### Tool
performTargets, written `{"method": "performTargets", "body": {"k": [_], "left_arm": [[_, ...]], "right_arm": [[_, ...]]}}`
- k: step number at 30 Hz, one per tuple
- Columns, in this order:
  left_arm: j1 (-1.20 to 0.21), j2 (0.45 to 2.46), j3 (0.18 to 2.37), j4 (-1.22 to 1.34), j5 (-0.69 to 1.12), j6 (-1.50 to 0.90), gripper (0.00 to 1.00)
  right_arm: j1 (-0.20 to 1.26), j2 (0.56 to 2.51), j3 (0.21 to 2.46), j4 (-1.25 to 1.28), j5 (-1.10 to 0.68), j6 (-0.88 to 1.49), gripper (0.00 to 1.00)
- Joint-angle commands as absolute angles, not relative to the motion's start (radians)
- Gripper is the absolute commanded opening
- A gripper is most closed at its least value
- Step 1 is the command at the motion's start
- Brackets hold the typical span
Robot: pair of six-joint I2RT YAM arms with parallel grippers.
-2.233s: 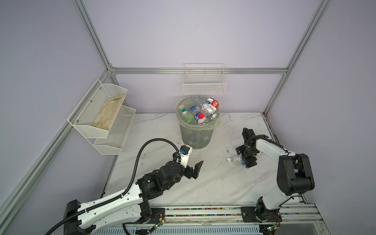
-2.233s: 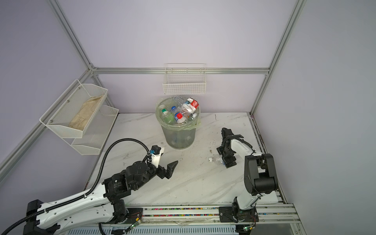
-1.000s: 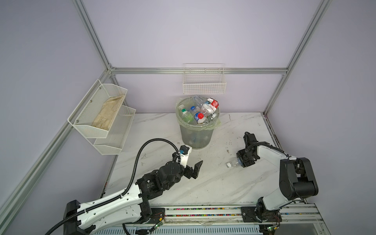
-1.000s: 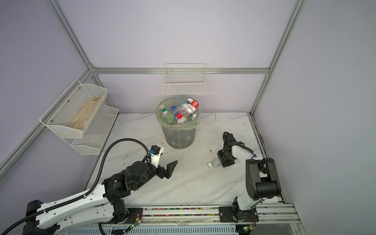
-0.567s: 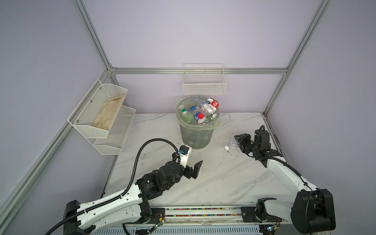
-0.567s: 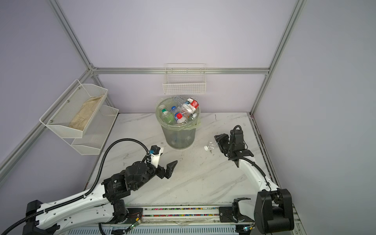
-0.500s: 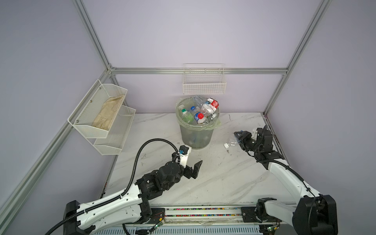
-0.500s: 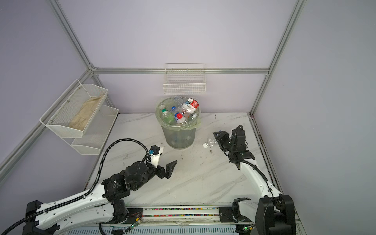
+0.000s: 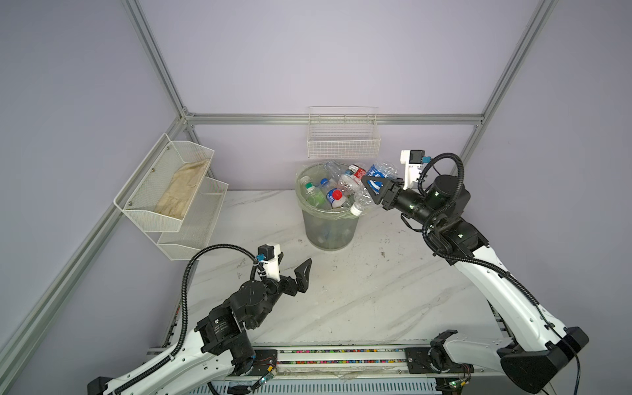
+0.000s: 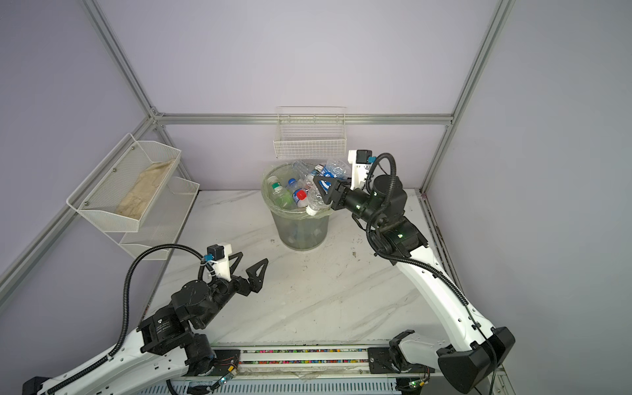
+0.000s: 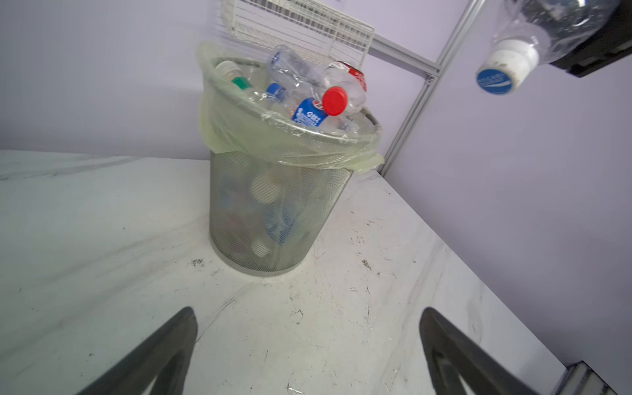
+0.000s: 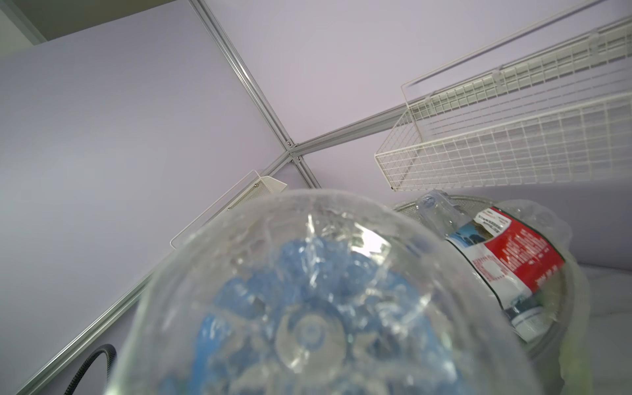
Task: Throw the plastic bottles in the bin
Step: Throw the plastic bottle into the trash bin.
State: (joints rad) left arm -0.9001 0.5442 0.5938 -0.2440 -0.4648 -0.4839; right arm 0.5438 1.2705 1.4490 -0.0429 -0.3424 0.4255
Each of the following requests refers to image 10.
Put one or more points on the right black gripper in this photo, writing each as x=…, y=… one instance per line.
x=337, y=191

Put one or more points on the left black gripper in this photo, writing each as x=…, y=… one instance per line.
x=255, y=284

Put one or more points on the small blue label bottle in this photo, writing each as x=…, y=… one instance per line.
x=297, y=188

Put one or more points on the green label clear bottle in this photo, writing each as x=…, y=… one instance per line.
x=281, y=196

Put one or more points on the crushed clear bottle white cap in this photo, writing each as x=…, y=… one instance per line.
x=304, y=170

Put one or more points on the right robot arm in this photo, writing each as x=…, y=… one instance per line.
x=474, y=347

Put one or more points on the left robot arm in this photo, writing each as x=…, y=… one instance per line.
x=167, y=345

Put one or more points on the grey mesh waste bin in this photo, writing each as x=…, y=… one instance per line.
x=301, y=235

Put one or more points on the beige cloth in shelf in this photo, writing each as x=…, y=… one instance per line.
x=137, y=200

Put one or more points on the white mesh two-tier shelf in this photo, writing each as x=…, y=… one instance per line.
x=98, y=196

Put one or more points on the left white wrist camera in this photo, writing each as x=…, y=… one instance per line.
x=217, y=262

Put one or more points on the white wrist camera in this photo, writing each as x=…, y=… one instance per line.
x=217, y=262
x=360, y=162

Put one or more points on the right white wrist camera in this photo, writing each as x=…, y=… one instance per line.
x=360, y=162

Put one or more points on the white wire wall basket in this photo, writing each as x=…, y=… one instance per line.
x=310, y=132

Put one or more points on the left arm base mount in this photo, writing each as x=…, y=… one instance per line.
x=219, y=365

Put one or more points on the aluminium front rail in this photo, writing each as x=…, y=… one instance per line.
x=314, y=362

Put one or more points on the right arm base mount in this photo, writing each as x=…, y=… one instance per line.
x=384, y=360

